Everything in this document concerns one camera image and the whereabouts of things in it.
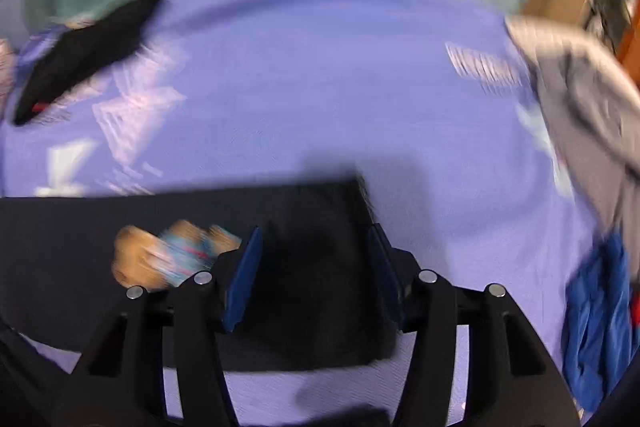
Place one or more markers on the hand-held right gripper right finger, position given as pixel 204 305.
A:
pixel 382 267

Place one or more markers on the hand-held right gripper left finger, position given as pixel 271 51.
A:
pixel 245 268

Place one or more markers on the dark navy pants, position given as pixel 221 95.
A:
pixel 310 287

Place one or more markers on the purple printed bedsheet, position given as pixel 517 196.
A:
pixel 325 82

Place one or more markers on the blue cloth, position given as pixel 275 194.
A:
pixel 595 317

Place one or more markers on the grey cloth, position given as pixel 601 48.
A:
pixel 585 107

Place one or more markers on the black folded cloth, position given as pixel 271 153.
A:
pixel 85 52

